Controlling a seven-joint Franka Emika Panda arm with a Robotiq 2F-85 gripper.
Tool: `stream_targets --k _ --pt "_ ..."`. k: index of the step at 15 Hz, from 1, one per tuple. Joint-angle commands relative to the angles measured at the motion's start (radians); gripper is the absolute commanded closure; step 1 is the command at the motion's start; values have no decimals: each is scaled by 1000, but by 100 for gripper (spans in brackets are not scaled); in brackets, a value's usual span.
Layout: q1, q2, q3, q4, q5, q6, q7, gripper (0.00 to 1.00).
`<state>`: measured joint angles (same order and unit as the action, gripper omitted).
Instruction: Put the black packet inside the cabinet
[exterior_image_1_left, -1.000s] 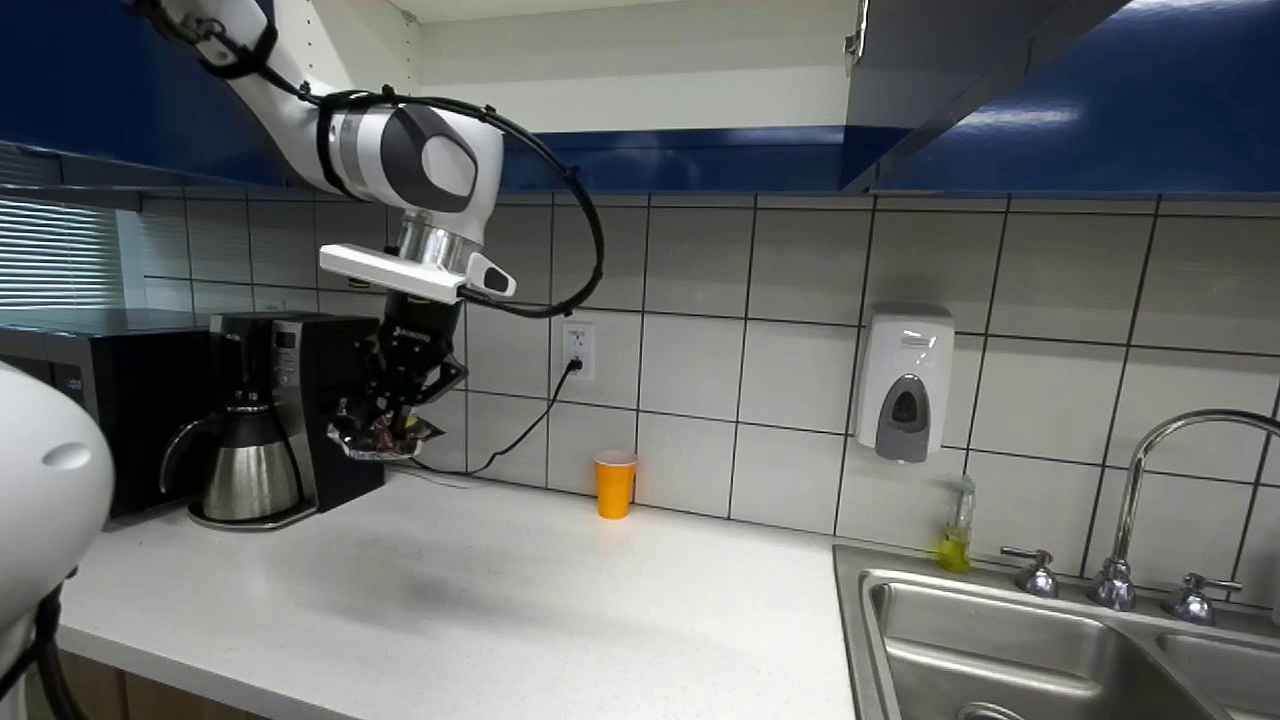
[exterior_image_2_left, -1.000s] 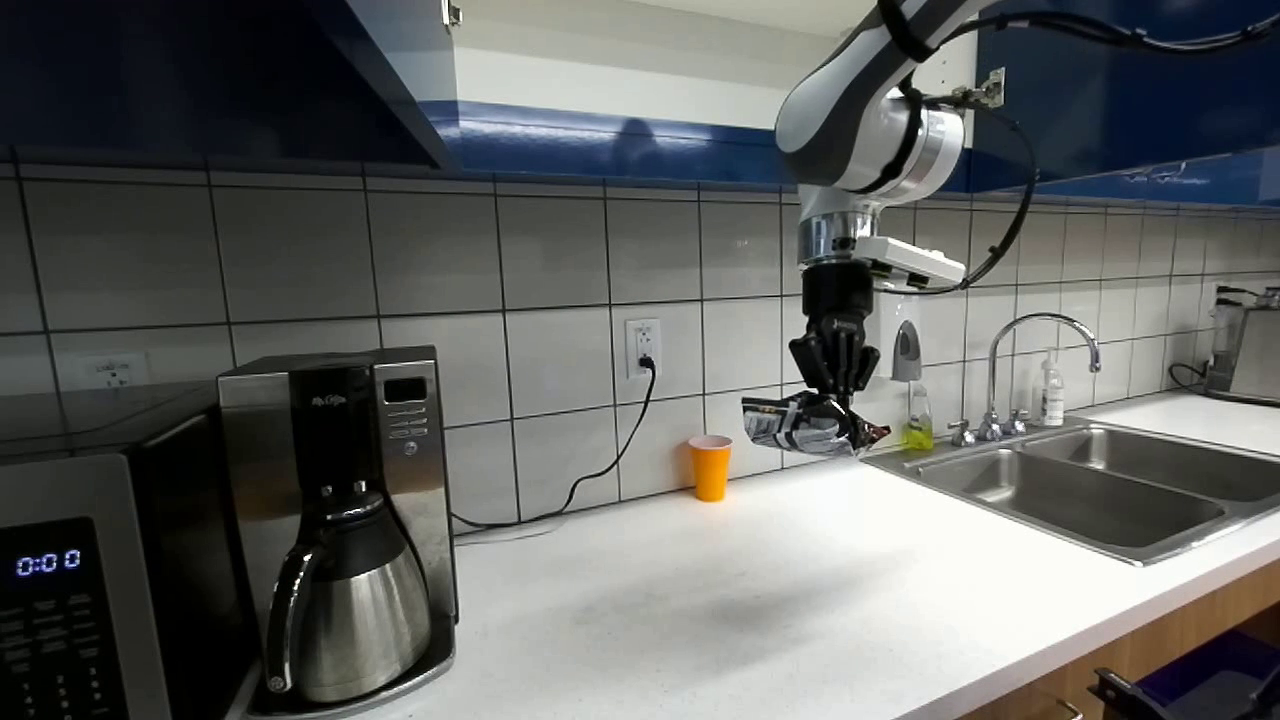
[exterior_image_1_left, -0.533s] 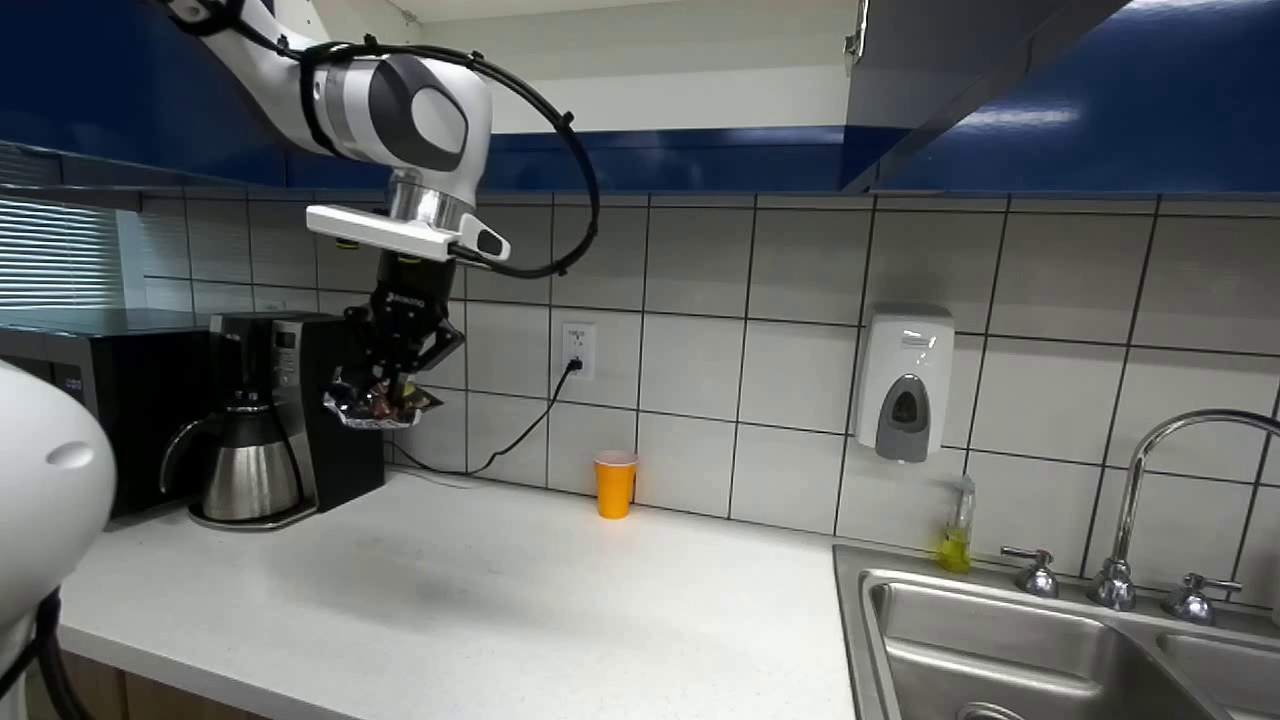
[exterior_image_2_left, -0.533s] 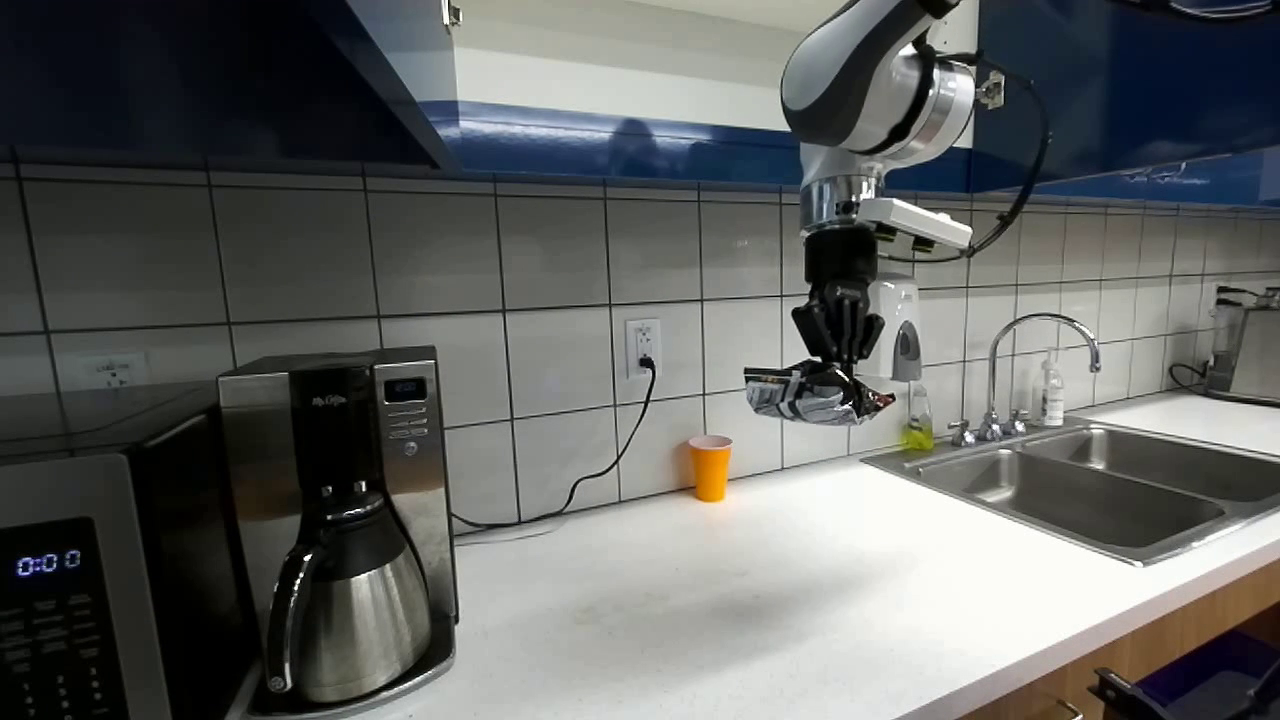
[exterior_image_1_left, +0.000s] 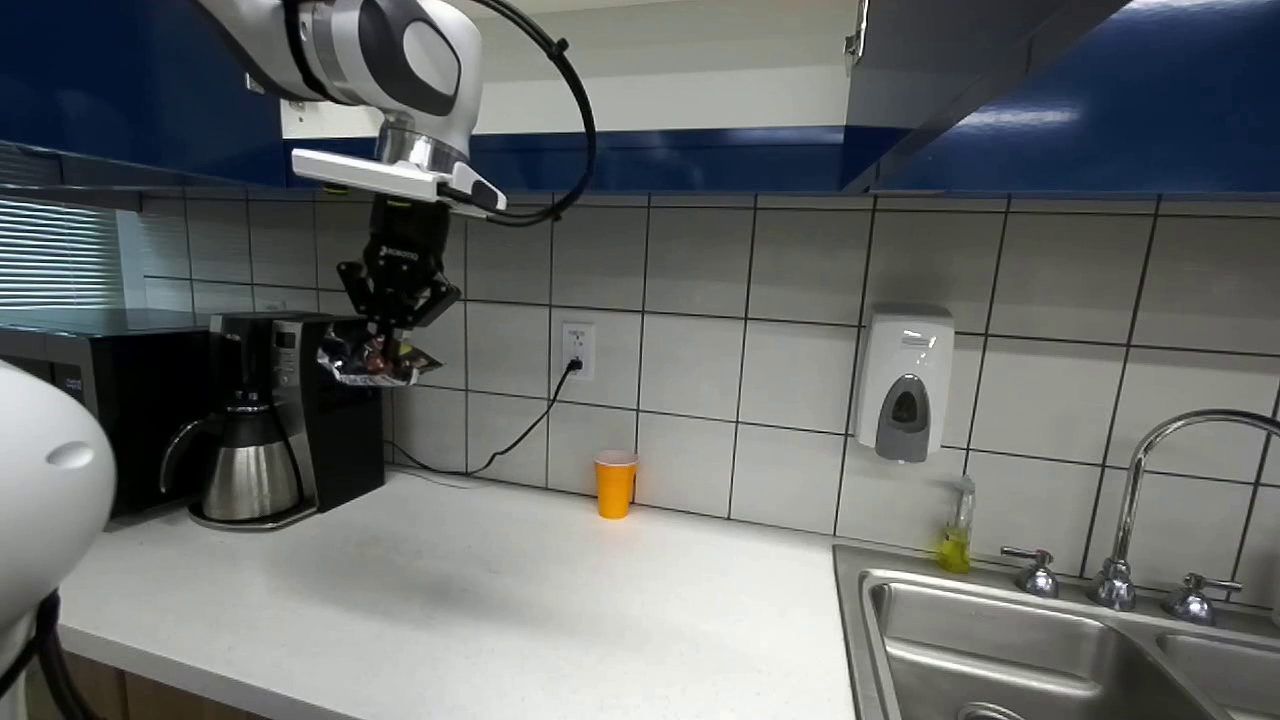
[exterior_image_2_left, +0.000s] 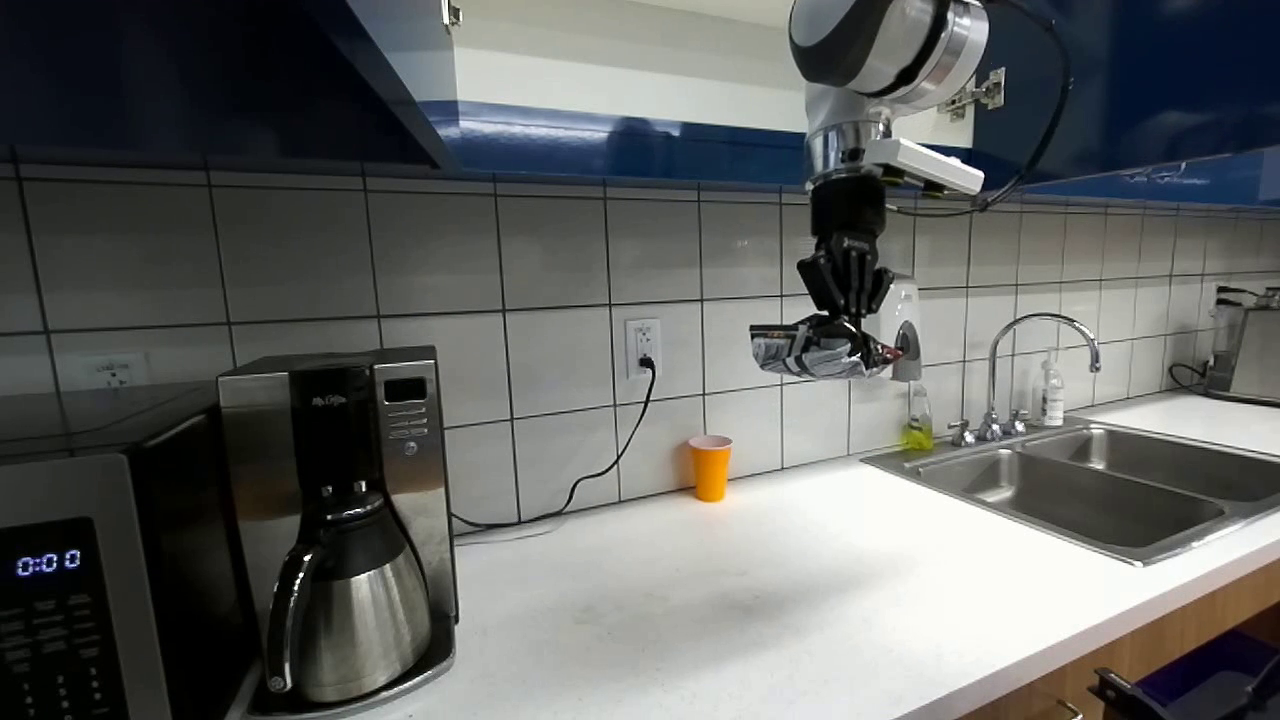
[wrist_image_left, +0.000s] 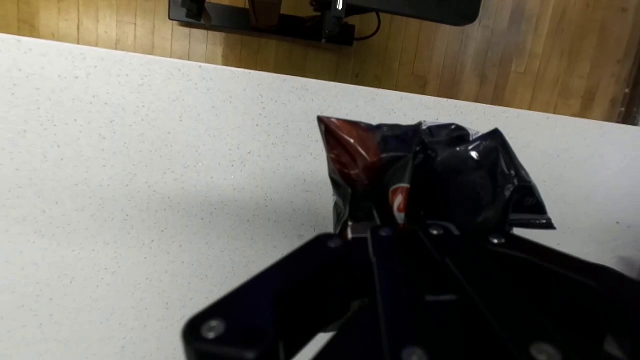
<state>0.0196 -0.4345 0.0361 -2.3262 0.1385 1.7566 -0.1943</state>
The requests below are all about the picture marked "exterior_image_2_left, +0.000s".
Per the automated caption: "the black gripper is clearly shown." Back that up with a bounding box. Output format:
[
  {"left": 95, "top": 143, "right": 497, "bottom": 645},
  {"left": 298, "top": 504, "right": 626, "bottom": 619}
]
[{"left": 798, "top": 174, "right": 900, "bottom": 342}]

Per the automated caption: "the dark blue bin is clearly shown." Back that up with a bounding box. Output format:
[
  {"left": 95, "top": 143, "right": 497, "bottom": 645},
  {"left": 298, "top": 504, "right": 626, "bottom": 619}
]
[{"left": 1093, "top": 626, "right": 1280, "bottom": 720}]

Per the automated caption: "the silver countertop appliance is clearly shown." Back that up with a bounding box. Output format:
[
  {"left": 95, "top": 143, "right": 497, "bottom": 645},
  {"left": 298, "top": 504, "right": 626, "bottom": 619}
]
[{"left": 1167, "top": 279, "right": 1280, "bottom": 405}]

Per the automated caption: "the black power cord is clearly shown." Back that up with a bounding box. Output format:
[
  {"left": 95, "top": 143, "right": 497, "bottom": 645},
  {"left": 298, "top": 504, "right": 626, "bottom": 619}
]
[{"left": 449, "top": 355, "right": 665, "bottom": 535}]

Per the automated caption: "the steel black microwave oven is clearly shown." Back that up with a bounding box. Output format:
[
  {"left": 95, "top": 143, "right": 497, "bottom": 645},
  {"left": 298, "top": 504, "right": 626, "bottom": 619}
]
[{"left": 0, "top": 405, "right": 258, "bottom": 720}]

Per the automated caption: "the empty white wall outlet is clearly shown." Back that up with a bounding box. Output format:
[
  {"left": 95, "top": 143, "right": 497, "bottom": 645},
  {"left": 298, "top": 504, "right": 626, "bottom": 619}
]
[{"left": 90, "top": 350, "right": 149, "bottom": 392}]

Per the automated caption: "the orange plastic cup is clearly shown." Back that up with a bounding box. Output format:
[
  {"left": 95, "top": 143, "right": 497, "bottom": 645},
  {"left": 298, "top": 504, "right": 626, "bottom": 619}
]
[{"left": 683, "top": 430, "right": 736, "bottom": 506}]

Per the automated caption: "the yellow-green dish soap bottle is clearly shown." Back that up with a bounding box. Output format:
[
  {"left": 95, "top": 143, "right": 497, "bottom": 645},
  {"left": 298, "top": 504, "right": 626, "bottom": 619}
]
[{"left": 898, "top": 377, "right": 940, "bottom": 458}]

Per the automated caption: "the blue white wall cabinet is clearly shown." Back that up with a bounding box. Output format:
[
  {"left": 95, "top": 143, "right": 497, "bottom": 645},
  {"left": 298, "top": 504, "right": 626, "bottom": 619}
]
[{"left": 424, "top": 0, "right": 1280, "bottom": 212}]

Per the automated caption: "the blue cabinet door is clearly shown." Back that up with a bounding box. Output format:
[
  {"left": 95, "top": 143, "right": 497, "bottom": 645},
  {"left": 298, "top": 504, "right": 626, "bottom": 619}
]
[
  {"left": 0, "top": 0, "right": 453, "bottom": 172},
  {"left": 976, "top": 0, "right": 1280, "bottom": 174}
]

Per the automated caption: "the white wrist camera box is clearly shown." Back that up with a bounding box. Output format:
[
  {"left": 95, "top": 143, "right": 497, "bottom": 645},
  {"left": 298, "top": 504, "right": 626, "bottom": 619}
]
[{"left": 874, "top": 132, "right": 993, "bottom": 199}]

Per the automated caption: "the white wall outlet with plug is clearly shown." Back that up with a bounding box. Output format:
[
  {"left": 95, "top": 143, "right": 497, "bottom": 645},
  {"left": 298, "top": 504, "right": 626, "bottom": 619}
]
[{"left": 620, "top": 317, "right": 667, "bottom": 381}]

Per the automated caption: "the chrome gooseneck faucet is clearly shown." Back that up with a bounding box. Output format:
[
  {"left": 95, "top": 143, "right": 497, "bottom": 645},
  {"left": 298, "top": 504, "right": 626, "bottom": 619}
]
[{"left": 980, "top": 306, "right": 1110, "bottom": 443}]

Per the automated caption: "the small white bottle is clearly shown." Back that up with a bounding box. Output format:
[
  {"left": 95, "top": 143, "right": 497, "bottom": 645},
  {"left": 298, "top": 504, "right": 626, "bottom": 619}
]
[{"left": 1035, "top": 355, "right": 1067, "bottom": 430}]

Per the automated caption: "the stainless steel double sink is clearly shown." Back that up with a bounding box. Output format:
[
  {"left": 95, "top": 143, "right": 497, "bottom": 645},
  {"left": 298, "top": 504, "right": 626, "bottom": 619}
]
[{"left": 874, "top": 420, "right": 1280, "bottom": 567}]

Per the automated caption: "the white wall soap dispenser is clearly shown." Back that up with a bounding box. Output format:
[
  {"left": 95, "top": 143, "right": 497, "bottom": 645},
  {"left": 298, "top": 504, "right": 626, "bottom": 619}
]
[{"left": 874, "top": 277, "right": 927, "bottom": 392}]

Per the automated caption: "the steel black coffee maker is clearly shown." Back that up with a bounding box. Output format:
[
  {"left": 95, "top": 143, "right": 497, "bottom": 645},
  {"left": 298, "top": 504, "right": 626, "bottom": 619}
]
[{"left": 217, "top": 342, "right": 466, "bottom": 717}]

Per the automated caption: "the black snack packet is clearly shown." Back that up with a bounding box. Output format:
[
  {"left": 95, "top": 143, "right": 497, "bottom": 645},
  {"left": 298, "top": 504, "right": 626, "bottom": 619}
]
[{"left": 749, "top": 312, "right": 900, "bottom": 383}]

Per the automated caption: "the wooden base cabinet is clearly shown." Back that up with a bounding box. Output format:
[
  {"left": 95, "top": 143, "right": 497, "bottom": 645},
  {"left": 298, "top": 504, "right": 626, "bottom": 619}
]
[{"left": 933, "top": 555, "right": 1280, "bottom": 720}]

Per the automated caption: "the stainless steel coffee carafe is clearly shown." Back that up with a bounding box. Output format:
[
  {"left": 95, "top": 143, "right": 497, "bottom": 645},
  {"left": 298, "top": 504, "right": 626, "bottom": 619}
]
[{"left": 262, "top": 496, "right": 440, "bottom": 709}]

